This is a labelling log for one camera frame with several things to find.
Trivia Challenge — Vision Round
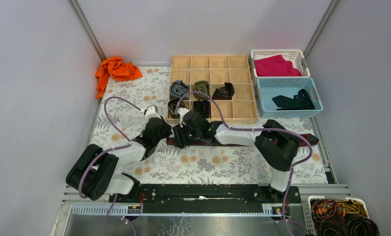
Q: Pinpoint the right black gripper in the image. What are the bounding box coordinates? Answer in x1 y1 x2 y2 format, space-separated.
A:
173 122 202 149

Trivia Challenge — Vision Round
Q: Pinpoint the red navy striped tie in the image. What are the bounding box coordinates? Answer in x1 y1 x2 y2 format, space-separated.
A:
166 134 319 148

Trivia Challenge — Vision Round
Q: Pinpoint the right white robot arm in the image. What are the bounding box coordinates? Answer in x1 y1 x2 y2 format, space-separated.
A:
172 110 304 203

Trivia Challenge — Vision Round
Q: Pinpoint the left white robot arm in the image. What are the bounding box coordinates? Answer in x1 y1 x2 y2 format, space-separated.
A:
65 117 172 202

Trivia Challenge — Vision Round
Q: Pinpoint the white basket of ties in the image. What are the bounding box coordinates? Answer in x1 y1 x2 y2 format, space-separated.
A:
301 195 369 236

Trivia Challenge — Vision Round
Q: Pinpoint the brown black rolled tie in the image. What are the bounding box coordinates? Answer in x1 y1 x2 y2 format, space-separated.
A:
168 98 180 118

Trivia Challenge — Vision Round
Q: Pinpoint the floral table mat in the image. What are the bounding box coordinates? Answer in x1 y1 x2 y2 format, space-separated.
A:
81 66 329 185

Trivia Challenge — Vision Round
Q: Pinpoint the olive green rolled tie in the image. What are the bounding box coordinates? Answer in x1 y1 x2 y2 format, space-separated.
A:
193 80 210 100

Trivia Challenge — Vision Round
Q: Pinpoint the grey blue rolled tie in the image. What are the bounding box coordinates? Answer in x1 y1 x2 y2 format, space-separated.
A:
169 80 190 99

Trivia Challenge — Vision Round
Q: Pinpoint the dark brown patterned rolled tie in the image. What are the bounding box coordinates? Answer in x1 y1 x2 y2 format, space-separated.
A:
212 82 235 100

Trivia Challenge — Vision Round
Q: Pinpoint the wooden compartment tray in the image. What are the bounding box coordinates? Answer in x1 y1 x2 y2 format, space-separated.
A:
166 55 258 124

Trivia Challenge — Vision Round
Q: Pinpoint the orange cloth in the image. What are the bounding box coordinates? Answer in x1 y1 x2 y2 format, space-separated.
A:
95 57 143 99

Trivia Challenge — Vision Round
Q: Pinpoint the blue plastic basket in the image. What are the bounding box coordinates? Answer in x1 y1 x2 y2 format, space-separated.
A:
257 77 323 118

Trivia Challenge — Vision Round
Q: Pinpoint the magenta cloth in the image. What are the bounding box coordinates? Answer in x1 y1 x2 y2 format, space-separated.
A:
254 55 301 77

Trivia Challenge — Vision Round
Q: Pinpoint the dark green tie in basket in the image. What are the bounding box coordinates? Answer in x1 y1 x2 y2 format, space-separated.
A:
272 89 315 110

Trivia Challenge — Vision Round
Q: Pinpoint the white plastic basket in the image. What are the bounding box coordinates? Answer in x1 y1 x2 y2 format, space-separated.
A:
250 50 310 78

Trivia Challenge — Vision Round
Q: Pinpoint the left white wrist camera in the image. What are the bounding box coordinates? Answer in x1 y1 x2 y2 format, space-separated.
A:
144 105 161 120

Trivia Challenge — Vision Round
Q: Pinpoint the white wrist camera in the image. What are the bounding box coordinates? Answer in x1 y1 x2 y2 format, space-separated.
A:
178 108 189 128
144 105 161 120

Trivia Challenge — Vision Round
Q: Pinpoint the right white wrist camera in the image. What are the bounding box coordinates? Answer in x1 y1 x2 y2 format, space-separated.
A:
178 108 189 128

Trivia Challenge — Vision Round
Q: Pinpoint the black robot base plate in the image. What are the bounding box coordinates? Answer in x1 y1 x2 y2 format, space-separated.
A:
116 184 284 207

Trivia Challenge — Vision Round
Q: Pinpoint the perforated metal cable rail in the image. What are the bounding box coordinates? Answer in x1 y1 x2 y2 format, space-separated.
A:
70 204 290 217

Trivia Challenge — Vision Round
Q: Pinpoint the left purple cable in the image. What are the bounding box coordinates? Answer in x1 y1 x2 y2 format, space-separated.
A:
78 96 148 199

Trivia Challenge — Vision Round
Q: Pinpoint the purple cable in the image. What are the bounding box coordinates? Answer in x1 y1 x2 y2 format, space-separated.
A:
78 96 148 199
174 91 313 236

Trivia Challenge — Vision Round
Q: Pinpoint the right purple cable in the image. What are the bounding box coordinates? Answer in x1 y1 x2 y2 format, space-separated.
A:
174 91 313 236

